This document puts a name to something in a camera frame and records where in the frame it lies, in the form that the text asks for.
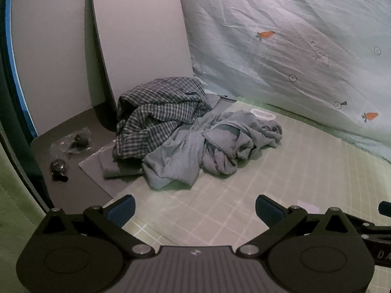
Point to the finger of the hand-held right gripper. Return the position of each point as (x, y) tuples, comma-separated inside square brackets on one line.
[(385, 208)]

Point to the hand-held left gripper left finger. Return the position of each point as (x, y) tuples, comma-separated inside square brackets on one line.
[(122, 210)]

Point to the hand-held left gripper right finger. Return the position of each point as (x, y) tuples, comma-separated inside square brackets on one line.
[(268, 210)]

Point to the grey pants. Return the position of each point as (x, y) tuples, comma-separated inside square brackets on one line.
[(213, 143)]

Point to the green grid bed sheet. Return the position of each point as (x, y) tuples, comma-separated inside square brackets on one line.
[(290, 174)]

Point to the grey folded cloth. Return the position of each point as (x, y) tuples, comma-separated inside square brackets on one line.
[(113, 166)]

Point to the grey flat sheet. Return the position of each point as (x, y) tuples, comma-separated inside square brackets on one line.
[(91, 171)]

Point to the dark brown board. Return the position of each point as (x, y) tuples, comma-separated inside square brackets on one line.
[(76, 189)]

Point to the black item in plastic bag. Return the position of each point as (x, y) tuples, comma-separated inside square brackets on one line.
[(81, 139), (58, 168)]

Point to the plaid shirt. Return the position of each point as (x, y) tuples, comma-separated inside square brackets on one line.
[(152, 113)]

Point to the carrot print sheet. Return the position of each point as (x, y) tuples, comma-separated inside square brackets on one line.
[(275, 67)]

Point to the white rounded board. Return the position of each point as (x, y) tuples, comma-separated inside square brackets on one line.
[(137, 36), (52, 52)]

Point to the blue strip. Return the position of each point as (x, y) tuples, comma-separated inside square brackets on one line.
[(15, 67)]

